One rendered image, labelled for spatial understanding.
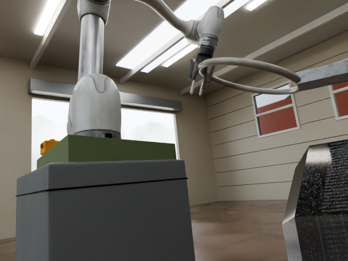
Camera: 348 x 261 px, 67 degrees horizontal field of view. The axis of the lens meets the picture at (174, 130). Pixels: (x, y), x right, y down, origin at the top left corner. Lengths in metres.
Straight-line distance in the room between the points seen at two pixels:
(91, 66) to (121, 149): 0.54
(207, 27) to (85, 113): 0.77
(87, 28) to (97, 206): 0.84
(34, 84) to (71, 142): 6.32
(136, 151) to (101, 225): 0.21
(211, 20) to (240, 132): 7.84
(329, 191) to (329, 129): 6.79
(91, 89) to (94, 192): 0.36
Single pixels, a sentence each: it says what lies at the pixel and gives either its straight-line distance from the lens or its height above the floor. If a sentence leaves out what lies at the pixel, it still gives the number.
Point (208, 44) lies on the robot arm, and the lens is 1.35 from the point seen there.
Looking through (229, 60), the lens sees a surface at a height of 1.18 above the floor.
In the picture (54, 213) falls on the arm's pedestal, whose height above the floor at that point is 0.69.
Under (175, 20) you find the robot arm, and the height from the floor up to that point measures 1.54.
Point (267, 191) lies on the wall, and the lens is 8.62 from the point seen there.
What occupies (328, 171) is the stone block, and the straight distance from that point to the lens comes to 1.05.
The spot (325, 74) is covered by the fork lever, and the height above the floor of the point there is 1.08.
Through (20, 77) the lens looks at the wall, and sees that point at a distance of 7.31.
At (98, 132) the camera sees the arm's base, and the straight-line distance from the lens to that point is 0.83.
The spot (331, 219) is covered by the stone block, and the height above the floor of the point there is 0.58.
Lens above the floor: 0.72
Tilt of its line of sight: 12 degrees up
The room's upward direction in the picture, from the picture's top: 6 degrees counter-clockwise
